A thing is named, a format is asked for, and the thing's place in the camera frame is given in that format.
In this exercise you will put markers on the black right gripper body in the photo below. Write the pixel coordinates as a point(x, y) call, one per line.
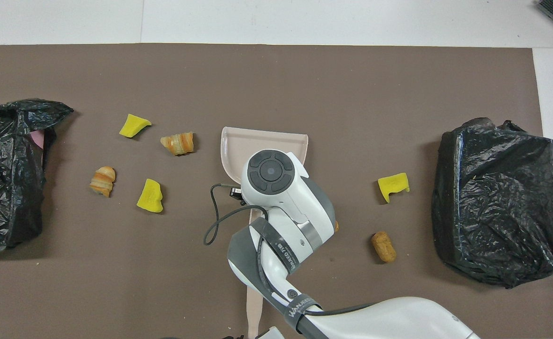
point(238, 194)

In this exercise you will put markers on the beige plastic dustpan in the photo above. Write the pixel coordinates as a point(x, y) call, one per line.
point(257, 139)

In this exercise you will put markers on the large striped croissant piece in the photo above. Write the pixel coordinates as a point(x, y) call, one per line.
point(178, 143)

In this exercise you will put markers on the yellow green sponge piece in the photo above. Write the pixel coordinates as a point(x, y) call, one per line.
point(150, 197)

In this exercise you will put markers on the beige hand brush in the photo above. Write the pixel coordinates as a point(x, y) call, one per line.
point(254, 315)

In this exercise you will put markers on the yellow sponge wedge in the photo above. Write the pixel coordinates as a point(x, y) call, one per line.
point(133, 126)

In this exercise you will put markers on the small striped croissant piece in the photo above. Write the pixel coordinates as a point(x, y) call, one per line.
point(102, 182)

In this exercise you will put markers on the notched yellow sponge piece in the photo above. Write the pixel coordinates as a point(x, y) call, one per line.
point(392, 183)

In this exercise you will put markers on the small brown bread roll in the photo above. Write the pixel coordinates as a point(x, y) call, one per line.
point(383, 247)

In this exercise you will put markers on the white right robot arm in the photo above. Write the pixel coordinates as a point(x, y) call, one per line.
point(281, 197)

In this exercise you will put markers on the black bag lined pink bin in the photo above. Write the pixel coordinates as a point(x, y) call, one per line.
point(3, 188)

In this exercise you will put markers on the brown table mat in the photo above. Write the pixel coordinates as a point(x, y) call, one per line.
point(304, 84)

